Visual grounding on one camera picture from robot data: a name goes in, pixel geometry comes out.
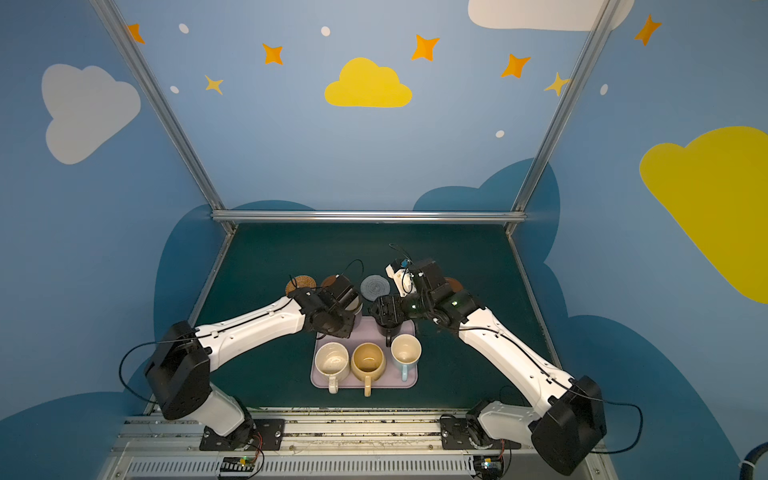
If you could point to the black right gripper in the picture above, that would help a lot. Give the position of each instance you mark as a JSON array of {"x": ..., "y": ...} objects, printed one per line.
[{"x": 389, "y": 309}]

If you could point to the grey woven coaster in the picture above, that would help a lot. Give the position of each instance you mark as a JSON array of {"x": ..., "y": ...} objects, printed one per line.
[{"x": 374, "y": 286}]

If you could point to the black mug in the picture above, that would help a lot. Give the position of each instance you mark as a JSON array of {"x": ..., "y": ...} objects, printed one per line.
[{"x": 389, "y": 332}]

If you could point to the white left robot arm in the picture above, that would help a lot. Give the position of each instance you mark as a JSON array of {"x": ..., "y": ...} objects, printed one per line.
[{"x": 179, "y": 370}]

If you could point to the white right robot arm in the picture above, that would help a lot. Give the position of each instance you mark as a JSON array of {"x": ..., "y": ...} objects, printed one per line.
[{"x": 566, "y": 420}]

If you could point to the tan woven coaster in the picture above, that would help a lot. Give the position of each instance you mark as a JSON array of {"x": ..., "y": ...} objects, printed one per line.
[{"x": 300, "y": 281}]

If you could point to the lilac serving tray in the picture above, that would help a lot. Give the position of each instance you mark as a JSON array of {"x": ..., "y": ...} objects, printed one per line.
[{"x": 366, "y": 331}]

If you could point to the cream mug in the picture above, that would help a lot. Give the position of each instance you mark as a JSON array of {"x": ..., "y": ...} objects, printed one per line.
[{"x": 333, "y": 362}]

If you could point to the light blue mug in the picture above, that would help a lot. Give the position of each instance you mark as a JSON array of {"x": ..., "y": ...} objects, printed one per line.
[{"x": 406, "y": 351}]

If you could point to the yellow mug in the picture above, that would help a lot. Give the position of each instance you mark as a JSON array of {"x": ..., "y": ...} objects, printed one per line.
[{"x": 368, "y": 364}]

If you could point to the right circuit board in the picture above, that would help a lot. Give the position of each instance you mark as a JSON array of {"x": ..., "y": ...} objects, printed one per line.
[{"x": 487, "y": 468}]

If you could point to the circuit board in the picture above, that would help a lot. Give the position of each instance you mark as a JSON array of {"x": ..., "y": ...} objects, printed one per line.
[
  {"x": 487, "y": 468},
  {"x": 237, "y": 467}
]

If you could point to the left circuit board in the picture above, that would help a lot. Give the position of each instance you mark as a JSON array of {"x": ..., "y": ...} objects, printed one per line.
[{"x": 237, "y": 467}]

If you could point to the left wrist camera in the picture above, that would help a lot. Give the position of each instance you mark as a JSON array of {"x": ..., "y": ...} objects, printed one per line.
[{"x": 345, "y": 291}]

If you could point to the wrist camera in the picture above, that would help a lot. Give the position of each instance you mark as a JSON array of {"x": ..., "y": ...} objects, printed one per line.
[
  {"x": 345, "y": 291},
  {"x": 422, "y": 278}
]

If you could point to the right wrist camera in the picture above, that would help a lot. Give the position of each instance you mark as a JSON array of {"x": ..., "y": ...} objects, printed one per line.
[{"x": 422, "y": 278}]

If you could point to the horizontal aluminium frame rail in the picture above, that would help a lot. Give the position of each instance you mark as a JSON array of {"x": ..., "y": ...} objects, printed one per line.
[{"x": 416, "y": 217}]

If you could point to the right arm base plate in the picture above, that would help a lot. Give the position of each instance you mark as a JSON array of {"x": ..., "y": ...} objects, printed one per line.
[{"x": 458, "y": 433}]

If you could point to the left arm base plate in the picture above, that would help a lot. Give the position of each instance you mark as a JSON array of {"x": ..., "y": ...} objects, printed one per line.
[{"x": 252, "y": 435}]

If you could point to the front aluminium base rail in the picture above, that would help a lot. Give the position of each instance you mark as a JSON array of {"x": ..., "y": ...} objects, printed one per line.
[{"x": 317, "y": 444}]

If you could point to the right aluminium frame post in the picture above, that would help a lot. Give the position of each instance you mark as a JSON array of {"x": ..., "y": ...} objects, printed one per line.
[{"x": 583, "y": 68}]

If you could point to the aluminium frame post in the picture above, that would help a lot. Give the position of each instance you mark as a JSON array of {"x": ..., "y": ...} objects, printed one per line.
[
  {"x": 583, "y": 68},
  {"x": 118, "y": 30}
]

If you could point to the left aluminium frame post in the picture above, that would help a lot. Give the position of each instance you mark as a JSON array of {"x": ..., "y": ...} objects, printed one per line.
[{"x": 118, "y": 30}]

